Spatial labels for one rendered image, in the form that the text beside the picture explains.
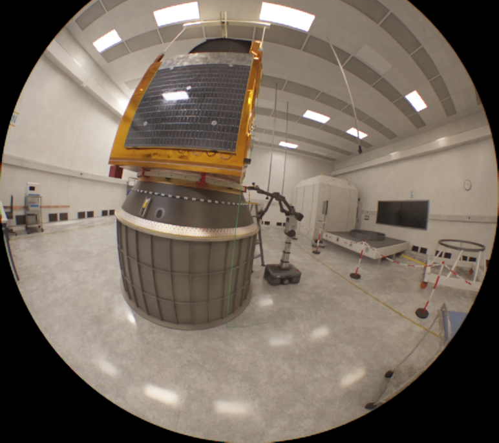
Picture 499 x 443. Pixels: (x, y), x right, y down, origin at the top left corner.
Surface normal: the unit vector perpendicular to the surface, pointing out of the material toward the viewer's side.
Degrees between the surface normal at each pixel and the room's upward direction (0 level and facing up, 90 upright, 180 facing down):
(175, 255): 90
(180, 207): 62
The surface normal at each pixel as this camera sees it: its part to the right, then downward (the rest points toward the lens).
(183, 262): 0.37, 0.00
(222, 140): 0.07, -0.04
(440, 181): -0.99, -0.12
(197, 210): 0.48, -0.45
